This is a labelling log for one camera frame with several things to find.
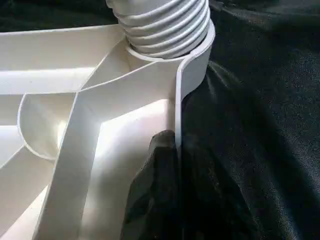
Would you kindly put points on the white plastic table leg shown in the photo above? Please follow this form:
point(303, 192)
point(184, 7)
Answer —
point(160, 25)

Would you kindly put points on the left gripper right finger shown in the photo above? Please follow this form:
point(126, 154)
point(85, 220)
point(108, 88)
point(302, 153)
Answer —
point(212, 205)

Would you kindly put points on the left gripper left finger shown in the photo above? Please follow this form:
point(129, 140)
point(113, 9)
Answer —
point(155, 200)

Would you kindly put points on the black mat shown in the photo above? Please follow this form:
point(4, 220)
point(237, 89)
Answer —
point(265, 125)

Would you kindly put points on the white plastic table top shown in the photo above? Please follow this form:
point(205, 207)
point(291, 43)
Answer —
point(75, 140)

